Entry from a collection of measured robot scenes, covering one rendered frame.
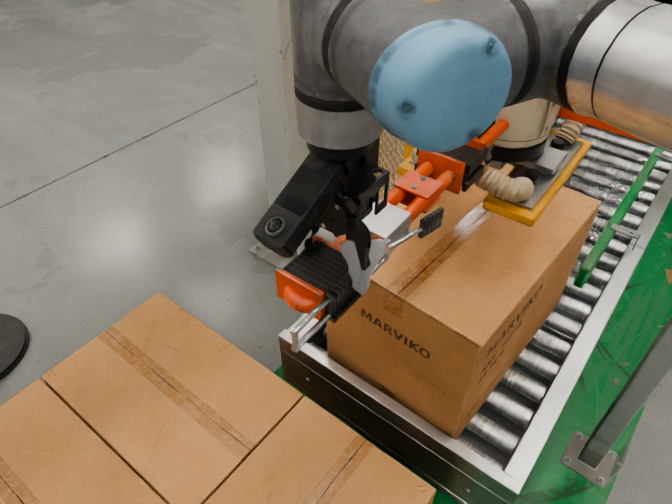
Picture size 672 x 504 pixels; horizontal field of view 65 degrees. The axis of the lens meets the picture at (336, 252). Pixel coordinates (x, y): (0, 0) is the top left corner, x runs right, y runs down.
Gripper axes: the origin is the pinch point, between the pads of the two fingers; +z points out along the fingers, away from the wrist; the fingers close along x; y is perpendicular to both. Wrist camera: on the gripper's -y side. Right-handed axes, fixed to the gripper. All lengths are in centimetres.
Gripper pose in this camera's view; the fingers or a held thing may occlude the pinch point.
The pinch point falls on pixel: (328, 275)
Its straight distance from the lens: 67.6
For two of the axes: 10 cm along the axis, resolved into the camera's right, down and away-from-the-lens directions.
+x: -7.9, -4.2, 4.5
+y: 6.2, -5.4, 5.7
